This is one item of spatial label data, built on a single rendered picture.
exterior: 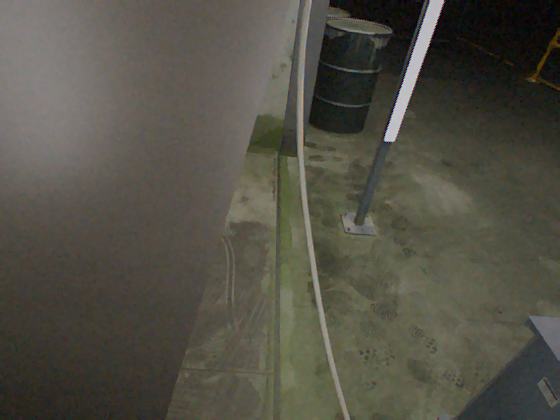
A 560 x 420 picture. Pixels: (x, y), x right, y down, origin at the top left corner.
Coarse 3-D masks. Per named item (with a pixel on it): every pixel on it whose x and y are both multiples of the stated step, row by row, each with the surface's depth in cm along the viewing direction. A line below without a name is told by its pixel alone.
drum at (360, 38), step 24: (336, 48) 280; (360, 48) 274; (384, 48) 284; (336, 72) 289; (360, 72) 284; (336, 96) 299; (360, 96) 299; (312, 120) 327; (336, 120) 311; (360, 120) 317
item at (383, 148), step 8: (424, 8) 146; (416, 32) 152; (408, 56) 158; (400, 80) 165; (392, 104) 172; (384, 128) 180; (384, 144) 182; (376, 152) 189; (384, 152) 185; (376, 160) 188; (384, 160) 188; (376, 168) 191; (368, 176) 199; (376, 176) 194; (368, 184) 198; (376, 184) 197; (368, 192) 201; (360, 200) 209; (368, 200) 204; (360, 208) 208; (368, 208) 208; (360, 216) 212; (360, 224) 216
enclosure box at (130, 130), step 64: (0, 0) 24; (64, 0) 24; (128, 0) 24; (192, 0) 25; (256, 0) 25; (0, 64) 26; (64, 64) 27; (128, 64) 27; (192, 64) 27; (256, 64) 28; (0, 128) 29; (64, 128) 30; (128, 128) 30; (192, 128) 31; (0, 192) 33; (64, 192) 34; (128, 192) 34; (192, 192) 35; (0, 256) 38; (64, 256) 39; (128, 256) 40; (192, 256) 41; (0, 320) 45; (64, 320) 46; (128, 320) 47; (192, 320) 48; (0, 384) 54; (64, 384) 56; (128, 384) 58
